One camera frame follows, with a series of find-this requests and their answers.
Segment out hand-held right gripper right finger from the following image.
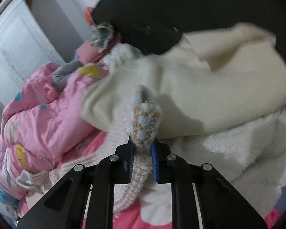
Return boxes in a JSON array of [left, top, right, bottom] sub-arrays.
[[151, 141, 268, 229]]

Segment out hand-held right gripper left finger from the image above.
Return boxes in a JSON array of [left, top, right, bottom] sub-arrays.
[[15, 135, 135, 229]]

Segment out beige white checkered sweater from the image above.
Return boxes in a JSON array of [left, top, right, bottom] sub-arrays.
[[17, 86, 162, 216]]

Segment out pink floral bed sheet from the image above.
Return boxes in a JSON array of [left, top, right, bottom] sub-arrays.
[[19, 131, 284, 229]]

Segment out white fluffy garment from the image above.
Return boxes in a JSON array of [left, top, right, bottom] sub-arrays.
[[102, 43, 286, 222]]

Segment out pink printed quilt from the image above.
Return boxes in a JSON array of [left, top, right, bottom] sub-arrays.
[[0, 39, 115, 210]]

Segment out cream garment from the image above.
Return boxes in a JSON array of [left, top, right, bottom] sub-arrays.
[[81, 23, 286, 139]]

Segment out plaid cloth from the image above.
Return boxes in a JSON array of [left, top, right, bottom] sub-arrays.
[[91, 23, 121, 53]]

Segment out orange red cloth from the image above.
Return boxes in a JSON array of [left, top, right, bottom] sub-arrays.
[[84, 7, 96, 25]]

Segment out white wardrobe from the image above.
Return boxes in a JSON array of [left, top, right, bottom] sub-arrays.
[[0, 0, 65, 105]]

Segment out black padded headboard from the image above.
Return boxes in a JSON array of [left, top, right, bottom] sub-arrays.
[[93, 0, 286, 55]]

